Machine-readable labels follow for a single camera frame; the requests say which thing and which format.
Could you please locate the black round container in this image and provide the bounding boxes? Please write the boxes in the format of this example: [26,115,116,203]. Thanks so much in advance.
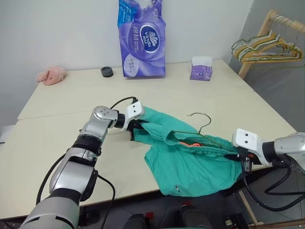
[100,66,114,78]

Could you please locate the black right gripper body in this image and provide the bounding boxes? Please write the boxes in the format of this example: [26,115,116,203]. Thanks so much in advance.
[237,147,262,172]

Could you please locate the large purple tissue pack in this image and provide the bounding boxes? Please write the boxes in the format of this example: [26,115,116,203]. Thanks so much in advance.
[116,0,167,78]

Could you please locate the green shorts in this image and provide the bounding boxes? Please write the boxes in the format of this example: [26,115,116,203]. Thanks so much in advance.
[133,106,243,198]

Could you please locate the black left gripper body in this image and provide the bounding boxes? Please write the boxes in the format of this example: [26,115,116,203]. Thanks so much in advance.
[128,118,149,131]

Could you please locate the pink plush toy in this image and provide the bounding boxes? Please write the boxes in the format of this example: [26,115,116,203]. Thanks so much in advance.
[36,65,68,86]

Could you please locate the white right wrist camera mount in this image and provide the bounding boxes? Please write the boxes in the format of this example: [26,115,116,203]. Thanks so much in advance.
[231,128,274,167]

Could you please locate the dark rounded shape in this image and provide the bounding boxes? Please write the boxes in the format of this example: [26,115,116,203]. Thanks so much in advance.
[127,213,153,229]
[180,202,213,229]

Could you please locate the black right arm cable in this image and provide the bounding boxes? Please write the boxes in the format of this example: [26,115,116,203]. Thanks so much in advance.
[240,159,305,212]

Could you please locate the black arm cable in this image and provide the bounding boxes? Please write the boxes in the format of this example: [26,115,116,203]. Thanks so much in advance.
[240,159,305,212]
[35,96,138,226]

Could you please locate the thin wire clothes hanger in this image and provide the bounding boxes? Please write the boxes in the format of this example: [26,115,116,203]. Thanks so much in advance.
[175,112,231,150]

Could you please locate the wooden clothes rack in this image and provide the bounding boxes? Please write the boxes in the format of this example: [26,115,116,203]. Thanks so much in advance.
[238,10,305,79]

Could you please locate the small purple tissue box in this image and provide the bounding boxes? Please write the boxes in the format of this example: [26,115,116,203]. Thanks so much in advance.
[190,56,213,82]

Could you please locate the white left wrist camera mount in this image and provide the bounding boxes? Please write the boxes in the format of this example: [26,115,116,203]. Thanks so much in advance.
[125,101,145,131]

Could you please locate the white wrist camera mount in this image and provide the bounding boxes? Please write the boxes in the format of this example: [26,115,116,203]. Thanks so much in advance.
[125,101,145,131]
[231,128,274,167]

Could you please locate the wooden table leg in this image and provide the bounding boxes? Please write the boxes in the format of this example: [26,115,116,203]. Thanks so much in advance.
[239,190,259,225]

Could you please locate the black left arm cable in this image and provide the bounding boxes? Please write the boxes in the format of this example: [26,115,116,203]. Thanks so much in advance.
[35,96,138,226]

